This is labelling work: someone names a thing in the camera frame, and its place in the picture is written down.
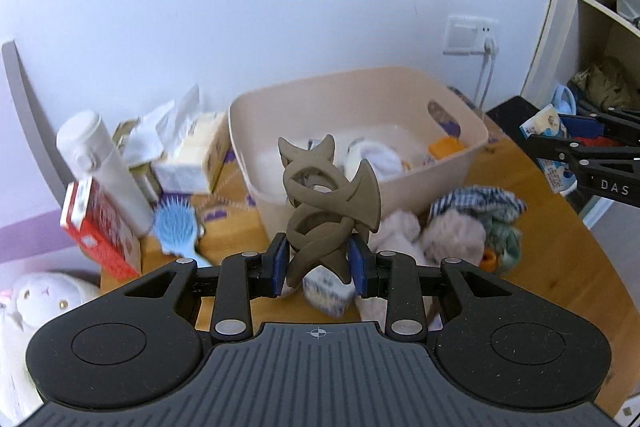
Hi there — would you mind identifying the blue white patterned small box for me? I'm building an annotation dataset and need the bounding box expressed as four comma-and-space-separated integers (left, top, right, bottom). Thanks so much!
302, 265, 356, 319

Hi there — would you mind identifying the purple floral table mat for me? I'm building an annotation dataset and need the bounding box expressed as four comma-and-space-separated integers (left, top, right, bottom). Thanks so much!
190, 147, 257, 222

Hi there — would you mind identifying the white fluffy plush toy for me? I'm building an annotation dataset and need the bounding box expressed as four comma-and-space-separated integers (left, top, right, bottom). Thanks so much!
344, 138, 411, 181

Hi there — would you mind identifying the red carton box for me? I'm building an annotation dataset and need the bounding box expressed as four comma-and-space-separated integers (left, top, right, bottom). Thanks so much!
60, 176, 142, 281

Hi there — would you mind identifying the lilac headboard panel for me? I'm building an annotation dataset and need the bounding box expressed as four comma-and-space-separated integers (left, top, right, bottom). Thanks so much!
1, 41, 65, 227

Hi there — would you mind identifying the white power cable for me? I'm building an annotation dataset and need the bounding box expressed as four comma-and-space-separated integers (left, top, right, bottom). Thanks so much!
470, 36, 500, 111

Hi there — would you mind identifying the white thermos bottle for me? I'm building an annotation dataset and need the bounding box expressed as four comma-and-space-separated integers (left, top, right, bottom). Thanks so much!
55, 109, 153, 236

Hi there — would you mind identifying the tissue pack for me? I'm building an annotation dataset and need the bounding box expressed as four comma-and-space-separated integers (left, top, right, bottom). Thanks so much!
122, 84, 230, 197

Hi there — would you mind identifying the pink beige cloth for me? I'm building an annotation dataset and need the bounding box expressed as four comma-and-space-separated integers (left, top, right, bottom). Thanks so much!
419, 209, 486, 267
355, 210, 427, 331

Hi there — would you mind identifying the wall socket with switch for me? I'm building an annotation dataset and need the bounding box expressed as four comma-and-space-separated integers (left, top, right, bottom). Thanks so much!
442, 15, 499, 55

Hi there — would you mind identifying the beige plastic storage bin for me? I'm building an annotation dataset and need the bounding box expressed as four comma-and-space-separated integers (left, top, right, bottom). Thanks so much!
228, 66, 488, 237

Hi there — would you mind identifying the white sheep plush toy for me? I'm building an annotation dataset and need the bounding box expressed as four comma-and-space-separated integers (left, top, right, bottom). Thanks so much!
1, 272, 100, 426

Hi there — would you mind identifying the blue checkered cloth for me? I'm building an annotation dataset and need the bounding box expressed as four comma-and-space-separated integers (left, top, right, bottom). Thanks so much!
427, 185, 527, 225

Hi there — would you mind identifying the colorful cartoon snack pack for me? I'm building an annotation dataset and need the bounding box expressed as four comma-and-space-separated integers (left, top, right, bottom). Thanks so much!
520, 104, 576, 194

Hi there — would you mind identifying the blue hair brush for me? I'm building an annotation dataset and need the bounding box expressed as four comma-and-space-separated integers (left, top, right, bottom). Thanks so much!
153, 196, 210, 268

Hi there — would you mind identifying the small yellow green box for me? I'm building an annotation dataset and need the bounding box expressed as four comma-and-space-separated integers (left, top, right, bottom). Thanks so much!
112, 119, 163, 205

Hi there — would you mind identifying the green checkered cloth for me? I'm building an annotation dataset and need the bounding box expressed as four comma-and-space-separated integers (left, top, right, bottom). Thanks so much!
480, 212, 522, 274

